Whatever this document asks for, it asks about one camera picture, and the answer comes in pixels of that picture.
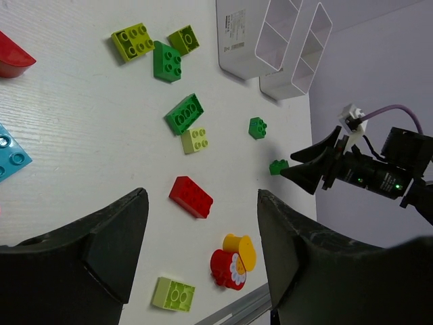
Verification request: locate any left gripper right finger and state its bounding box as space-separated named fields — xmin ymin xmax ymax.
xmin=257 ymin=190 xmax=432 ymax=324

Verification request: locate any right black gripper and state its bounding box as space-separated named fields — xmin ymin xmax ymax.
xmin=280 ymin=126 xmax=412 ymax=200

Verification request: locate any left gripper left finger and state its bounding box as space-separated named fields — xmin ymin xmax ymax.
xmin=1 ymin=188 xmax=149 ymax=324

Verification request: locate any small green lego brick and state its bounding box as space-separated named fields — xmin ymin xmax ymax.
xmin=269 ymin=159 xmax=290 ymax=175

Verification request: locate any green 2x3 lego brick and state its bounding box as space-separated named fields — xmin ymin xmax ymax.
xmin=164 ymin=93 xmax=204 ymax=135

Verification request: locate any dark green 2x2 lego brick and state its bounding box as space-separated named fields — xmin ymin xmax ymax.
xmin=153 ymin=41 xmax=182 ymax=83

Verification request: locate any yellow oval lego piece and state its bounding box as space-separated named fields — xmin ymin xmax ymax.
xmin=223 ymin=234 xmax=257 ymax=272

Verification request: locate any right white sorting container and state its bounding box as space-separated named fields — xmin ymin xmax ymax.
xmin=260 ymin=1 xmax=333 ymax=101

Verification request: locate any white sorting container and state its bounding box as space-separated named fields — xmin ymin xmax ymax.
xmin=260 ymin=1 xmax=333 ymax=101
xmin=216 ymin=0 xmax=303 ymax=80

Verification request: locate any lime 2x2 lego brick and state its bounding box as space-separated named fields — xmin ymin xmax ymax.
xmin=152 ymin=277 xmax=196 ymax=312

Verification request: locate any red flower lego piece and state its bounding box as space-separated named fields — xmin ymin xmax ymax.
xmin=210 ymin=249 xmax=247 ymax=290

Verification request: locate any pale green 2x2 lego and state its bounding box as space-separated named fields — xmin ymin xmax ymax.
xmin=181 ymin=127 xmax=209 ymax=154

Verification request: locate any red 2x3 lego brick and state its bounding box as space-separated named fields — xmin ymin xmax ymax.
xmin=168 ymin=176 xmax=214 ymax=219

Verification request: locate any cyan 2x3 lego plate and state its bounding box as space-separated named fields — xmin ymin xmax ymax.
xmin=0 ymin=125 xmax=32 ymax=181

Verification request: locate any left white sorting container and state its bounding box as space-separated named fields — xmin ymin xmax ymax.
xmin=216 ymin=0 xmax=303 ymax=80

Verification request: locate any olive small square lego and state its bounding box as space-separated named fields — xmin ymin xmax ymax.
xmin=168 ymin=25 xmax=200 ymax=56

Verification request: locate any olive 2x2 lego brick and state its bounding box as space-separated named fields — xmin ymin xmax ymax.
xmin=111 ymin=23 xmax=155 ymax=63

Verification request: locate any red curved lego brick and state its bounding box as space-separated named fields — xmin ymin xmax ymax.
xmin=0 ymin=32 xmax=37 ymax=79

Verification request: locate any aluminium table rail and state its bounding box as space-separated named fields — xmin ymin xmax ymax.
xmin=196 ymin=283 xmax=272 ymax=325

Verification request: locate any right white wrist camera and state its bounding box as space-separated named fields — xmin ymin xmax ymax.
xmin=338 ymin=104 xmax=367 ymax=151

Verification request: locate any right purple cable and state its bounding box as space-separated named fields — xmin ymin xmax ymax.
xmin=360 ymin=104 xmax=426 ymax=136

